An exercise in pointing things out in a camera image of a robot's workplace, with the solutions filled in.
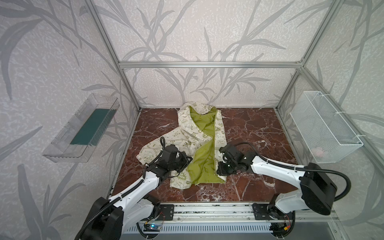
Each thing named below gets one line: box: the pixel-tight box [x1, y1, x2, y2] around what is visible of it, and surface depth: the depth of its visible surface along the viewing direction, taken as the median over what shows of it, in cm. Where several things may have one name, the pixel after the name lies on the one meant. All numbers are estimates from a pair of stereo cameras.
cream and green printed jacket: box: [136, 102, 227, 189], surface depth 98 cm
